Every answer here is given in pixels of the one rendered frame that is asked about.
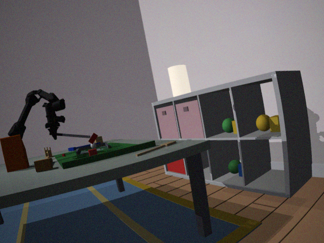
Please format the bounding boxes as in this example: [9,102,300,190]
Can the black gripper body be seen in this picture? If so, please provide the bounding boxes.
[45,112,60,128]

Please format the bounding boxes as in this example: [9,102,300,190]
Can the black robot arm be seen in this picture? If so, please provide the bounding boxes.
[8,89,65,138]

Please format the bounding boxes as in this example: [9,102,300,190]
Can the green putting mat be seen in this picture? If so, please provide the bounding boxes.
[54,143,137,169]

